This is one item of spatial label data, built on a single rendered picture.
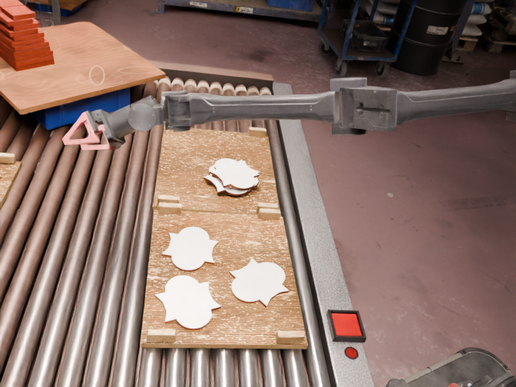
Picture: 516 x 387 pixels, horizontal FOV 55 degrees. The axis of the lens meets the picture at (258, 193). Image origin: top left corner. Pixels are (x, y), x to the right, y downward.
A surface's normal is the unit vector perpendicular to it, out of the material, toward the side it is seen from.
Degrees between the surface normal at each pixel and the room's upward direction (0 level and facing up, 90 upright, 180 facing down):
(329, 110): 73
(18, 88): 0
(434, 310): 0
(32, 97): 0
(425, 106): 66
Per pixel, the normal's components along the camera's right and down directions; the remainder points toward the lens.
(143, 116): 0.11, 0.28
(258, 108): -0.30, 0.29
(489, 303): 0.16, -0.77
